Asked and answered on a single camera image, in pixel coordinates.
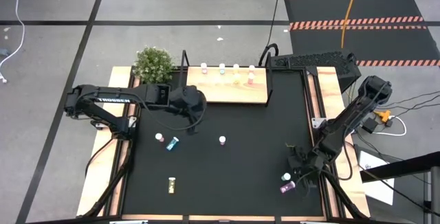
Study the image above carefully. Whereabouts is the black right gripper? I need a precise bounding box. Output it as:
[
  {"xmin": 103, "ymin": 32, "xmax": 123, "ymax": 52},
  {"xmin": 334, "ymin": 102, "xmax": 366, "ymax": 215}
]
[{"xmin": 287, "ymin": 146, "xmax": 327, "ymax": 190}]

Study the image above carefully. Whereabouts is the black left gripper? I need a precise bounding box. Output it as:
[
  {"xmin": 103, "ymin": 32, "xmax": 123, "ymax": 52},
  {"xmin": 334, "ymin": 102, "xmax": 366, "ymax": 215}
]
[{"xmin": 170, "ymin": 85, "xmax": 208, "ymax": 135}]

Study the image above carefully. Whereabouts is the dark table mat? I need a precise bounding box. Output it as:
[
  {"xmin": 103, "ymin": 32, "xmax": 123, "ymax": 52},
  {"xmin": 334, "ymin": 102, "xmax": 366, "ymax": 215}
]
[{"xmin": 122, "ymin": 66, "xmax": 325, "ymax": 218}]

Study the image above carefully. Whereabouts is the white paper sheet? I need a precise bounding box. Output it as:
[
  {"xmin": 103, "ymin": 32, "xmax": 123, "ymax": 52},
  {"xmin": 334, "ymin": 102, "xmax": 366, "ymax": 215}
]
[{"xmin": 357, "ymin": 150, "xmax": 395, "ymax": 206}]

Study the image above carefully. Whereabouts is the green potted plant black pot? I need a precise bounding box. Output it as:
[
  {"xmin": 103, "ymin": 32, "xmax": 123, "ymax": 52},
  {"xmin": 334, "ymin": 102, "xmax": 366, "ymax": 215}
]
[{"xmin": 132, "ymin": 46, "xmax": 176, "ymax": 85}]

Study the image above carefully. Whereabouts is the black power adapter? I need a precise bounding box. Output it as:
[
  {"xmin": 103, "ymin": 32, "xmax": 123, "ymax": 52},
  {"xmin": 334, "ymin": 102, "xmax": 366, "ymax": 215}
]
[{"xmin": 362, "ymin": 117, "xmax": 379, "ymax": 134}]

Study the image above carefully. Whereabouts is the black desk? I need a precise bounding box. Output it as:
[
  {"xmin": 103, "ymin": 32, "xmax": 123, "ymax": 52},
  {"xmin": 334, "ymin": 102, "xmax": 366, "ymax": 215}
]
[{"xmin": 360, "ymin": 150, "xmax": 440, "ymax": 224}]

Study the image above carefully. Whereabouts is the orange power plug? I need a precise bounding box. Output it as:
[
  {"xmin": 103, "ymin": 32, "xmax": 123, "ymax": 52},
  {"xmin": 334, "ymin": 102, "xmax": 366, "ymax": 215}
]
[{"xmin": 373, "ymin": 109, "xmax": 393, "ymax": 124}]

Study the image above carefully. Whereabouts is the black orange-striped floor mat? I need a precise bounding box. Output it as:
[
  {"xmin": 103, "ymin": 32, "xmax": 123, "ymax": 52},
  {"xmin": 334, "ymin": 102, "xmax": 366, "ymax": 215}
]
[{"xmin": 283, "ymin": 0, "xmax": 440, "ymax": 67}]

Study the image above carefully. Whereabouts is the wooden shelf black metal frame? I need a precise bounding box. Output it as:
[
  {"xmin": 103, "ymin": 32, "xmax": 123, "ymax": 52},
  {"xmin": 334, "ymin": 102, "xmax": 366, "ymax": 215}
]
[{"xmin": 180, "ymin": 43, "xmax": 280, "ymax": 105}]

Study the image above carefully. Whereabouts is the silver frame bracket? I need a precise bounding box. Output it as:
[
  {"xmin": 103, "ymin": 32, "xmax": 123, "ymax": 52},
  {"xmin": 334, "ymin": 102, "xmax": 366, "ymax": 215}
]
[{"xmin": 89, "ymin": 117, "xmax": 114, "ymax": 131}]

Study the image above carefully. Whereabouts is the black base cable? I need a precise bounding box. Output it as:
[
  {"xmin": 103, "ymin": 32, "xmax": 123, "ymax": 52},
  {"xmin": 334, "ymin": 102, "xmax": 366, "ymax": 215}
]
[{"xmin": 84, "ymin": 136, "xmax": 118, "ymax": 179}]

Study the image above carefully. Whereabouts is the black floor cable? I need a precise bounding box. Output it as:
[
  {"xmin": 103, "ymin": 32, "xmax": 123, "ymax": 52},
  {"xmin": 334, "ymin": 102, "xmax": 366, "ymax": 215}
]
[
  {"xmin": 395, "ymin": 102, "xmax": 440, "ymax": 111},
  {"xmin": 391, "ymin": 91, "xmax": 440, "ymax": 104},
  {"xmin": 353, "ymin": 137, "xmax": 440, "ymax": 218}
]

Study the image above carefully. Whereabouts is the white power cable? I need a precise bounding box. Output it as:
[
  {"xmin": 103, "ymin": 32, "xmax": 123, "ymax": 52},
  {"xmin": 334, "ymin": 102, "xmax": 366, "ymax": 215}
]
[{"xmin": 373, "ymin": 115, "xmax": 408, "ymax": 137}]

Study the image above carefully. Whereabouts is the black hanging cable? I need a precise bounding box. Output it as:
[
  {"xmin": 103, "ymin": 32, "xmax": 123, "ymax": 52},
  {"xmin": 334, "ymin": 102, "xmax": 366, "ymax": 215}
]
[{"xmin": 266, "ymin": 0, "xmax": 285, "ymax": 49}]

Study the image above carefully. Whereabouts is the yellow hanging cable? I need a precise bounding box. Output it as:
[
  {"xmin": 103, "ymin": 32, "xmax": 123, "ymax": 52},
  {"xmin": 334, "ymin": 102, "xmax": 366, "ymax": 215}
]
[{"xmin": 340, "ymin": 0, "xmax": 362, "ymax": 49}]

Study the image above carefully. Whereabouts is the white floor cable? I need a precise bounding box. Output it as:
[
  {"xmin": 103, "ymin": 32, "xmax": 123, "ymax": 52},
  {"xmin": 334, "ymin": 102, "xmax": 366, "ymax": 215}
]
[{"xmin": 0, "ymin": 0, "xmax": 27, "ymax": 84}]

